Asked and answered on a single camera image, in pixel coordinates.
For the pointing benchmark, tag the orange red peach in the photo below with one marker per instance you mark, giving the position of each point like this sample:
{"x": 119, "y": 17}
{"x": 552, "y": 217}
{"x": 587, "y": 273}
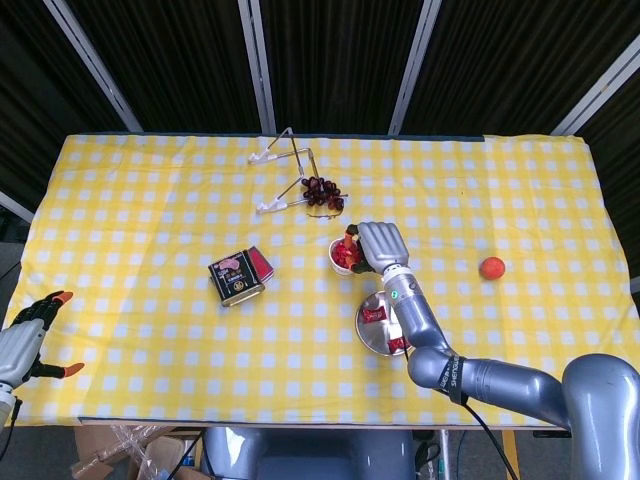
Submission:
{"x": 492, "y": 268}

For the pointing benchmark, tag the yellow white checkered tablecloth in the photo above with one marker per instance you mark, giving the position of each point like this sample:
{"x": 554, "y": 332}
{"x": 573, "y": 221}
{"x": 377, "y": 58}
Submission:
{"x": 150, "y": 200}

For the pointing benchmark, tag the clear plastic wrap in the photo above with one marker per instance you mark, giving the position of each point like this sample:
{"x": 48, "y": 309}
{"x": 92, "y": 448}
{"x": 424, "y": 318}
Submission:
{"x": 135, "y": 450}

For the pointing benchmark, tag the black gold luncheon meat tin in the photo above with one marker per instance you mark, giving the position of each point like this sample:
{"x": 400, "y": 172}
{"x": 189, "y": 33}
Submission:
{"x": 235, "y": 277}

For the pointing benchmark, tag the metal table leg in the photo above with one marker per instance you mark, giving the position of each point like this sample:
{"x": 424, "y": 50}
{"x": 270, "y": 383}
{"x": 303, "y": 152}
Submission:
{"x": 445, "y": 455}

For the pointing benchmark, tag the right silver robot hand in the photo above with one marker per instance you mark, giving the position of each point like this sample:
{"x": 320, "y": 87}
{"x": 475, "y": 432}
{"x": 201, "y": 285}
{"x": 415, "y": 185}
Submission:
{"x": 382, "y": 245}

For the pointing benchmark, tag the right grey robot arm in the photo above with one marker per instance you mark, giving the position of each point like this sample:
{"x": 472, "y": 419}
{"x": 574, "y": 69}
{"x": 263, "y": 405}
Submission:
{"x": 435, "y": 350}

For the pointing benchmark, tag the brown cardboard box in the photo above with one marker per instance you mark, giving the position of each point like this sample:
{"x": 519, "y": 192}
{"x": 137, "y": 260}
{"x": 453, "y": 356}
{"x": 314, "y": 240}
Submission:
{"x": 95, "y": 450}

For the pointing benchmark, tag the red candy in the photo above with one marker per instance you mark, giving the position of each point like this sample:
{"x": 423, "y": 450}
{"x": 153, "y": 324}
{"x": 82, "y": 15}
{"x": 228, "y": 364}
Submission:
{"x": 374, "y": 315}
{"x": 397, "y": 344}
{"x": 340, "y": 252}

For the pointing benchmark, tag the white paper cup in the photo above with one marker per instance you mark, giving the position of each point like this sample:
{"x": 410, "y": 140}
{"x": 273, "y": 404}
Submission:
{"x": 337, "y": 270}

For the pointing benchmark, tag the black pleated curtain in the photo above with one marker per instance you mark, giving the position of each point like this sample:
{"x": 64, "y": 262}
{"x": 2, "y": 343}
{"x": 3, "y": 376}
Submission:
{"x": 175, "y": 60}

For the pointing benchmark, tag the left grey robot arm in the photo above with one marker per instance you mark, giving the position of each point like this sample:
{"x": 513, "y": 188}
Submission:
{"x": 6, "y": 410}

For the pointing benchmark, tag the dark red grape bunch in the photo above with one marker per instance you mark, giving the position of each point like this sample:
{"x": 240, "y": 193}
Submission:
{"x": 320, "y": 192}

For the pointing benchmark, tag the grey robot torso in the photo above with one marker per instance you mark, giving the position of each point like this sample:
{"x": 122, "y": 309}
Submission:
{"x": 310, "y": 455}

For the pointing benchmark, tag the silver metal plate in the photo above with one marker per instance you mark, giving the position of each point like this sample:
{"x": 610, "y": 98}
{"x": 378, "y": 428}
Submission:
{"x": 375, "y": 335}

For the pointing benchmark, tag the grey aluminium frame post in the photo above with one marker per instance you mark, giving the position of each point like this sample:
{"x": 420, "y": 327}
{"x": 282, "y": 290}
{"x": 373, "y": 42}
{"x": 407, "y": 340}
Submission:
{"x": 93, "y": 65}
{"x": 595, "y": 87}
{"x": 415, "y": 65}
{"x": 257, "y": 65}
{"x": 17, "y": 210}

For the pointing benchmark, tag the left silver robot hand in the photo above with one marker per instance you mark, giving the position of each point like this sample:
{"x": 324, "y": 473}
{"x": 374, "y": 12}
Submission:
{"x": 17, "y": 352}

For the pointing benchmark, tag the thin brown twig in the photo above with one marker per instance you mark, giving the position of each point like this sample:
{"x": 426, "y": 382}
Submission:
{"x": 322, "y": 217}

